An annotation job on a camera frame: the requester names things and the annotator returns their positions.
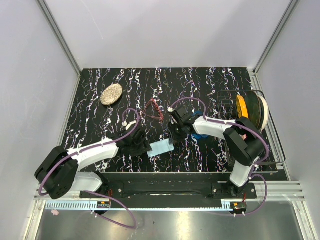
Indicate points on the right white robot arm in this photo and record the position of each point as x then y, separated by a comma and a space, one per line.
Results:
244, 141

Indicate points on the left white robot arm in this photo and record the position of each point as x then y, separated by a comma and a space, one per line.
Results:
60, 172

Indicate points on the yellow plate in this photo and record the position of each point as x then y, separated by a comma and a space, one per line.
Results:
241, 107

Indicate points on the black wire dish rack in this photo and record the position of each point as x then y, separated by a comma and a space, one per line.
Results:
227, 111

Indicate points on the white cable duct strip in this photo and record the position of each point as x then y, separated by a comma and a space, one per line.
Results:
155, 206

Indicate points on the blue glasses case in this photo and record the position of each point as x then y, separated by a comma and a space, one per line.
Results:
200, 129

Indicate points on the light blue cleaning cloth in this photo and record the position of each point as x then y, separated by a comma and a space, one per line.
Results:
160, 147

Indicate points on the speckled oval stone coaster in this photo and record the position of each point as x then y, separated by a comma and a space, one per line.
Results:
111, 94

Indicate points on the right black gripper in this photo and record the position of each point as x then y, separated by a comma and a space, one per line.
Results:
173, 138

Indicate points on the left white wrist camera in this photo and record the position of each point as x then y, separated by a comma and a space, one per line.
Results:
128, 125

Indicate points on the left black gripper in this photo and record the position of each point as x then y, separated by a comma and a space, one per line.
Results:
144, 147

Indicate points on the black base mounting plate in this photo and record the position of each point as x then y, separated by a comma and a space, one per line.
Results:
192, 193

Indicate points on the cream white plate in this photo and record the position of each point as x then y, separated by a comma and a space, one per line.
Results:
264, 113

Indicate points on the dark green plate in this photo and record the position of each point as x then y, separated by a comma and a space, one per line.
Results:
254, 108

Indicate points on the red frame sunglasses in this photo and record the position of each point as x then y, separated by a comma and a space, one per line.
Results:
152, 110

